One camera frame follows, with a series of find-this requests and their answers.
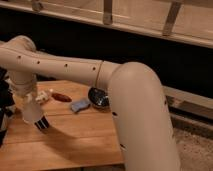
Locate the black equipment with cables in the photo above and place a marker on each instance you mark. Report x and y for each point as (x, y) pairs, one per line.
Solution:
(7, 105)

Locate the white cardboard box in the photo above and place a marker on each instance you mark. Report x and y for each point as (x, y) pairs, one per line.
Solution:
(42, 97)

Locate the black bowl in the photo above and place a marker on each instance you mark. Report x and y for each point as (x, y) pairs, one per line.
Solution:
(98, 98)

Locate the brown red sausage toy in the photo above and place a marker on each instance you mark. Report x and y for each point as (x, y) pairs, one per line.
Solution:
(60, 97)

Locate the wooden table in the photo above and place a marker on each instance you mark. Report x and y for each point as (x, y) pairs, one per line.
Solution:
(72, 140)

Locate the blue sponge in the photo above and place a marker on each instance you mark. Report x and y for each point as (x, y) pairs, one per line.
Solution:
(79, 105)

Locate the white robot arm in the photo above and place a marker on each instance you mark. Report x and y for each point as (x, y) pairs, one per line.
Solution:
(136, 98)

